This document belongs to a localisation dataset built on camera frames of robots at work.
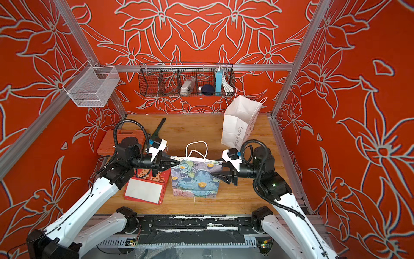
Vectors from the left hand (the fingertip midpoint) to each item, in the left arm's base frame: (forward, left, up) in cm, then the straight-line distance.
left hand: (178, 162), depth 63 cm
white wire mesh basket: (+44, +59, +3) cm, 73 cm away
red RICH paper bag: (-3, +20, -27) cm, 34 cm away
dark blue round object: (+51, -9, -1) cm, 51 cm away
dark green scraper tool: (+34, +26, -27) cm, 50 cm away
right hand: (-3, -13, 0) cm, 14 cm away
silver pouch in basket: (+48, +3, +3) cm, 48 cm away
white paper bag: (+29, -26, -3) cm, 39 cm away
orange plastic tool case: (+21, +53, -25) cm, 62 cm away
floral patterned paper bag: (-3, -5, -8) cm, 10 cm away
